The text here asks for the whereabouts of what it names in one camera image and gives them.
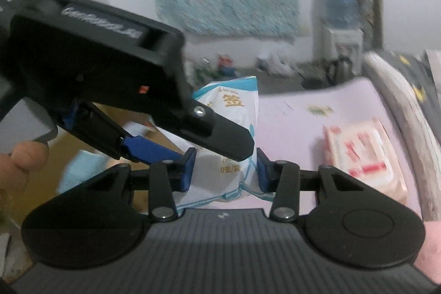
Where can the beige striped blanket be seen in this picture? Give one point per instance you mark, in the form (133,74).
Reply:
(406,108)

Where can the grey blanket yellow stars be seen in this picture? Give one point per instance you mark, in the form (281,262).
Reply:
(430,115)

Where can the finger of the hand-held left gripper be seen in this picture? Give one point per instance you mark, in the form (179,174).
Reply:
(224,139)
(148,147)

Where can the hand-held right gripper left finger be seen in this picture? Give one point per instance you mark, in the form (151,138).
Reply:
(187,173)

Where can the patterned leaning board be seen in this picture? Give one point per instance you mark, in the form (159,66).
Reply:
(370,11)

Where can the white wall socket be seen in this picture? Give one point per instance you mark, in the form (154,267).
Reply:
(304,30)

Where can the white water dispenser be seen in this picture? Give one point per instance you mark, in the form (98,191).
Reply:
(341,42)

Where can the pink cloth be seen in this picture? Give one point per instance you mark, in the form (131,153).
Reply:
(430,252)

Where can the pink wet wipes pack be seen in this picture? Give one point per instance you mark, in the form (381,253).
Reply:
(358,149)

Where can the small red toy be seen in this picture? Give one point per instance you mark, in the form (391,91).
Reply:
(224,64)

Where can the person's left hand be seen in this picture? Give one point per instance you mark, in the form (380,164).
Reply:
(24,158)

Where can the crumpled white plastic bags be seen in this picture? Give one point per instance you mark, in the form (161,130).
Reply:
(275,63)

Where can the dark kettle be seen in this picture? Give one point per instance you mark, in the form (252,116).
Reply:
(337,70)

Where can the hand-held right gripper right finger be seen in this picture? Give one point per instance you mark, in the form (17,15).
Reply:
(265,173)

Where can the white teal cotton swab packet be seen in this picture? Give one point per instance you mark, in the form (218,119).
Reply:
(227,97)

